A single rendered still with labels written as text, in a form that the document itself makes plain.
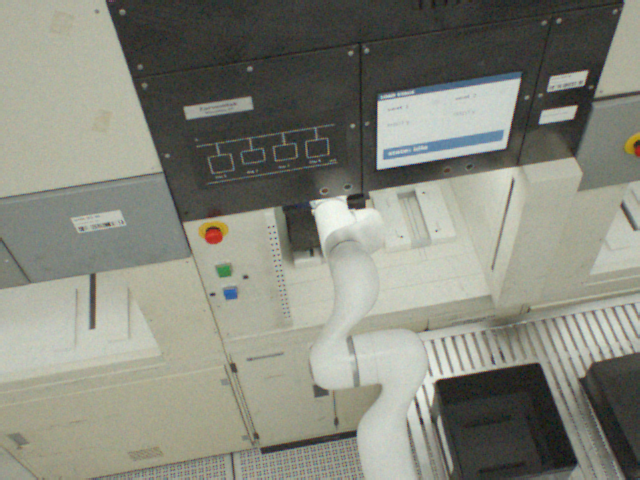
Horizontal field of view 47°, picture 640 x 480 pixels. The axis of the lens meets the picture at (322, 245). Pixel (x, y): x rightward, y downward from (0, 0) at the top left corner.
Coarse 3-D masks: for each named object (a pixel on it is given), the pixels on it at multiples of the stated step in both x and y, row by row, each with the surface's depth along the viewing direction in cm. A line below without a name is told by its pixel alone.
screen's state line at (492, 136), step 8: (464, 136) 151; (472, 136) 151; (480, 136) 152; (488, 136) 152; (496, 136) 153; (416, 144) 150; (424, 144) 151; (432, 144) 151; (440, 144) 152; (448, 144) 152; (456, 144) 153; (464, 144) 153; (472, 144) 153; (384, 152) 151; (392, 152) 151; (400, 152) 152; (408, 152) 152; (416, 152) 152; (424, 152) 153
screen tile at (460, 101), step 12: (456, 96) 142; (468, 96) 142; (480, 96) 143; (492, 96) 143; (504, 96) 144; (456, 108) 144; (468, 108) 145; (504, 108) 146; (456, 120) 147; (468, 120) 147; (480, 120) 148; (492, 120) 149; (504, 120) 149; (456, 132) 150
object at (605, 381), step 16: (592, 368) 191; (608, 368) 191; (624, 368) 190; (592, 384) 193; (608, 384) 188; (624, 384) 188; (592, 400) 195; (608, 400) 186; (624, 400) 185; (608, 416) 187; (624, 416) 183; (608, 432) 189; (624, 432) 180; (624, 448) 182; (624, 464) 183
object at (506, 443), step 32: (448, 384) 187; (480, 384) 190; (512, 384) 193; (544, 384) 183; (448, 416) 195; (480, 416) 194; (512, 416) 194; (544, 416) 187; (448, 448) 179; (480, 448) 189; (512, 448) 189; (544, 448) 188
